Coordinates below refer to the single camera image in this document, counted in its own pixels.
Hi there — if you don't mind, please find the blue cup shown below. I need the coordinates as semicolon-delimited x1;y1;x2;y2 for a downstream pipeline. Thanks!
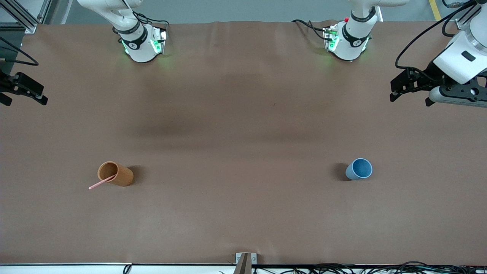
345;158;373;181

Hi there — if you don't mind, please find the aluminium frame profile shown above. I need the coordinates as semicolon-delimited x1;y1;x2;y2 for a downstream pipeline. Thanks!
0;0;53;35

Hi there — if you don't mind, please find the black left base cable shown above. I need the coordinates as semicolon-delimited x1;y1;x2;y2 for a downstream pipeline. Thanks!
291;19;328;41

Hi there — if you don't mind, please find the brown mount post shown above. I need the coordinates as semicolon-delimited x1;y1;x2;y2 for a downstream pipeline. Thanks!
233;253;252;274

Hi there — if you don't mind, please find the orange wooden cup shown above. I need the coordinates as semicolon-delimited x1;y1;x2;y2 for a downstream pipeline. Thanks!
97;161;134;187

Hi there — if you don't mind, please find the pink chopstick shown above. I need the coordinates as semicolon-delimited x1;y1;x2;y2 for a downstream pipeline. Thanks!
88;174;118;190

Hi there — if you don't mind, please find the green lit base box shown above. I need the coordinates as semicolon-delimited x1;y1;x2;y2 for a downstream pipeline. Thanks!
150;26;168;54
323;24;340;52

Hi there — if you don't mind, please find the green lit left base box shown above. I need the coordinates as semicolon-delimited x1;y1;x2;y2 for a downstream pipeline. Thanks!
323;24;340;52

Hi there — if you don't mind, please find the brown table cover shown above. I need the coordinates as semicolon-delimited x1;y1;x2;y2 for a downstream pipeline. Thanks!
0;21;487;266

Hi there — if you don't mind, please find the green lit right base box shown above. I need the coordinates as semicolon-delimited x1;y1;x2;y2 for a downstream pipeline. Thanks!
150;26;168;54

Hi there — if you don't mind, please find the small metal bracket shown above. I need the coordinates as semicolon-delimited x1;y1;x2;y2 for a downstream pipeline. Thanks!
235;252;258;265

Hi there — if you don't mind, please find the black right base cable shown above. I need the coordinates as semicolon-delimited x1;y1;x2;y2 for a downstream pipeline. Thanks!
133;12;170;29

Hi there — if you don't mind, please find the black base cable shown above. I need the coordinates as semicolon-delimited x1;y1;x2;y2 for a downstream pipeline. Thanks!
133;12;170;29
291;19;328;41

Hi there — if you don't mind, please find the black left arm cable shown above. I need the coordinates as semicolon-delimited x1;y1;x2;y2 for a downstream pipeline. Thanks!
395;0;479;71

